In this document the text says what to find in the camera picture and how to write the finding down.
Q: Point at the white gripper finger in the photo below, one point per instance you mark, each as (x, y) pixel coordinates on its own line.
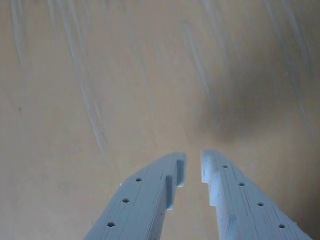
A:
(240, 207)
(140, 205)

